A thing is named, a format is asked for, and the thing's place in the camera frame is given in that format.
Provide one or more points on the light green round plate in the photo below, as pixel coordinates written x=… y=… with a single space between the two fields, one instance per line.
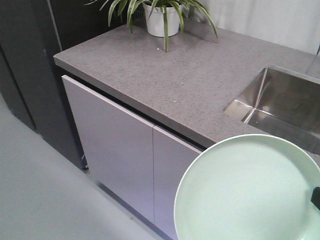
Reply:
x=249 y=187

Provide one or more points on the grey kitchen cabinet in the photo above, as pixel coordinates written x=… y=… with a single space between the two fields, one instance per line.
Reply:
x=139 y=161

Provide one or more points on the white pleated curtain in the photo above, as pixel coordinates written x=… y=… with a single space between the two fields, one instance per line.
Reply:
x=290 y=23

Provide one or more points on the green spider plant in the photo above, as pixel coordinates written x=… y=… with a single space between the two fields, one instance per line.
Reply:
x=164 y=18

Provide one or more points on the dark tall cabinet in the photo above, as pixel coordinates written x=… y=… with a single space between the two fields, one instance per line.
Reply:
x=31 y=33

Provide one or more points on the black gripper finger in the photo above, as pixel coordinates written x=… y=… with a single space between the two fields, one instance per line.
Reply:
x=315 y=197

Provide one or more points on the stainless steel sink basin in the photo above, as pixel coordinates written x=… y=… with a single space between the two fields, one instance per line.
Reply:
x=282 y=103

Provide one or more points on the white plant pot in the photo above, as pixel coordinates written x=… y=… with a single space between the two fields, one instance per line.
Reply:
x=155 y=21

